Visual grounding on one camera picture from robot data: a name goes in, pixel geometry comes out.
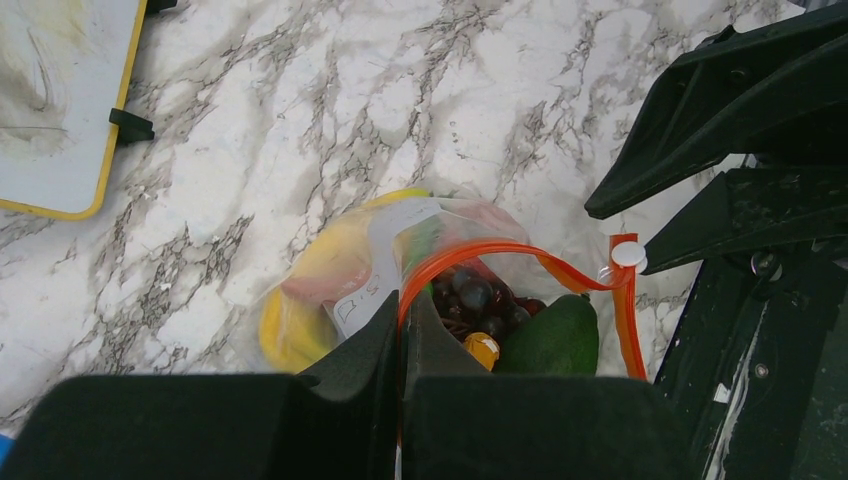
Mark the whiteboard with yellow frame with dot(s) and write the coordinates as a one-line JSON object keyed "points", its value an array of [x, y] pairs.
{"points": [[65, 74]]}

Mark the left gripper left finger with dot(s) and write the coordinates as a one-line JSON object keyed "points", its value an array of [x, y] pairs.
{"points": [[336, 420]]}

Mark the clear zip top bag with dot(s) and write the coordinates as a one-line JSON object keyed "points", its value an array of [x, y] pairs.
{"points": [[416, 239]]}

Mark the yellow banana bunch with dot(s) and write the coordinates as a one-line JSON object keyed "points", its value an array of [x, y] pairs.
{"points": [[296, 327]]}

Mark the purple grapes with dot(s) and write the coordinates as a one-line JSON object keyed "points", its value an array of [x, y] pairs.
{"points": [[471, 300]]}

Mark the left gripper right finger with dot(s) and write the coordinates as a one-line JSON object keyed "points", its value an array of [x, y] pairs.
{"points": [[460, 421]]}

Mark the dark green avocado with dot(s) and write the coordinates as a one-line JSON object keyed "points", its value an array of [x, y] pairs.
{"points": [[562, 339]]}

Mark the orange nugget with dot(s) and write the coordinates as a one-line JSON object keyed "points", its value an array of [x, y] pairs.
{"points": [[483, 348]]}

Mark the peach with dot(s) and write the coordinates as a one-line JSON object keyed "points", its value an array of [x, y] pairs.
{"points": [[330, 287]]}

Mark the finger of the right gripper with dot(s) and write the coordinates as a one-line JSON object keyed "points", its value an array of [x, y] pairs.
{"points": [[749, 209], [779, 90]]}

